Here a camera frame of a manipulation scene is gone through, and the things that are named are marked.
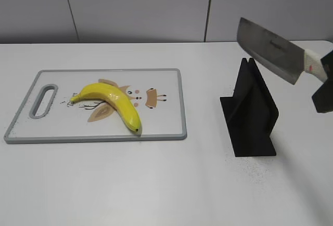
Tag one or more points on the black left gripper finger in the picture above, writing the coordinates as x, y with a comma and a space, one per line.
323, 97

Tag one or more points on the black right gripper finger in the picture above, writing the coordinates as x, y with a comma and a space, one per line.
327, 63

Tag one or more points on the white-handled cleaver knife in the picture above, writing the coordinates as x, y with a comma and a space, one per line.
277, 54

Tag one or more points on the yellow plastic banana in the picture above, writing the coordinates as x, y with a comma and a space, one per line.
116, 98

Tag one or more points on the black knife stand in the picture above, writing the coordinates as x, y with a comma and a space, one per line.
250, 113

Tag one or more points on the white grey-rimmed cutting board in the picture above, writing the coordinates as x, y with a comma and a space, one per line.
47, 116

